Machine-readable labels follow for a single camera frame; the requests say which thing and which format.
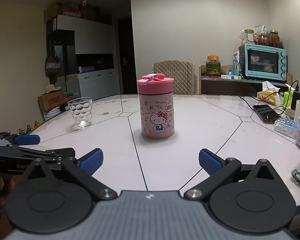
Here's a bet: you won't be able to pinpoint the straw hat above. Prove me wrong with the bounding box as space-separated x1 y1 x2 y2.
45 84 62 93

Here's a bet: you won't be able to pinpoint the black cable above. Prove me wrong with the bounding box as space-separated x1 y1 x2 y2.
238 80 300 110

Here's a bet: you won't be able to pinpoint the pickle jar with orange lid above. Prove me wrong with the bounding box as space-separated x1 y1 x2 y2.
205 55 222 75

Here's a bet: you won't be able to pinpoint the clear dimpled glass cup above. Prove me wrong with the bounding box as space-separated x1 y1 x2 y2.
67 97 93 129

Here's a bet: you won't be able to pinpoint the black smartphone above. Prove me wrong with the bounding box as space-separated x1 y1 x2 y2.
252 104 282 124

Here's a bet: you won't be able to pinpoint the clear plastic box blue label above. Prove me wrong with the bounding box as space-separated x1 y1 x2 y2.
274 117 298 138

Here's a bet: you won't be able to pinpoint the pink cartoon thermos bottle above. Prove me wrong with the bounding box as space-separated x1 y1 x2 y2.
139 92 175 140

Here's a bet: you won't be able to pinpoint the tall jar red contents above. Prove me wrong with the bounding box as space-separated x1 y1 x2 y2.
269 30 281 48

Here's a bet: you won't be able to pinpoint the brown cardboard boxes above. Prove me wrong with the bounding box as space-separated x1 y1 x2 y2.
44 2 113 25

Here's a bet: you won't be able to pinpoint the small jar red contents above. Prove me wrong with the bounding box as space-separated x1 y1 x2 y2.
257 33 270 46

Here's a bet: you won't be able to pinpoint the green and white package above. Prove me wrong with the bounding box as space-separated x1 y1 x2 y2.
232 51 242 74

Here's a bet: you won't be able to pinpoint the yellow tissue pack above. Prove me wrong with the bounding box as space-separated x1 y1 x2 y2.
257 81 282 105

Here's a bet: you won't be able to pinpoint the teal toaster oven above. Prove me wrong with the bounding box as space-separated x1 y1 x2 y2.
239 43 287 83

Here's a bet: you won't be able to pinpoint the black charger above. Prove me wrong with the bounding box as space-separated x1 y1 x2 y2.
291 90 300 110

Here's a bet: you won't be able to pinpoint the stack of white plates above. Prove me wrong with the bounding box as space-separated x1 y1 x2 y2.
44 106 62 120

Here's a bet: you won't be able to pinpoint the gold lid jar pale contents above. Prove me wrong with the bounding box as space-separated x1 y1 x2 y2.
241 29 256 45

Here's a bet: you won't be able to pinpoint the dark door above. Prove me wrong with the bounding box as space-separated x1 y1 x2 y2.
117 16 137 94

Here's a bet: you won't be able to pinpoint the chair with quilted cover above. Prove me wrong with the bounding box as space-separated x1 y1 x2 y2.
151 60 195 95

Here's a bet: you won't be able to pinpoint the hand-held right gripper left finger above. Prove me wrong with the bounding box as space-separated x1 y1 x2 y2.
24 148 117 201

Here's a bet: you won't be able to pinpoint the cardboard box red label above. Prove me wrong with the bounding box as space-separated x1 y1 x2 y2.
37 90 65 112

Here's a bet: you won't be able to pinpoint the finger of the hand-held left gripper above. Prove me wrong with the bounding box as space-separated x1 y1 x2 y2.
0 131 40 146
0 147 76 165

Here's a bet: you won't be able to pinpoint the wooden side shelf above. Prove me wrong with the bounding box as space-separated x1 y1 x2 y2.
199 65 293 97

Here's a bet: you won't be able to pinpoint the hanging grey bag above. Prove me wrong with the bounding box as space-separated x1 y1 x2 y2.
45 49 61 75

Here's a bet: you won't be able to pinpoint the white and black wall cabinet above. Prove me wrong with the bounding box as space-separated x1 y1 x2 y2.
45 14 115 100

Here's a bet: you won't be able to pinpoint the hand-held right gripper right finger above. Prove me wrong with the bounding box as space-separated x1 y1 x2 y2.
184 149 282 202

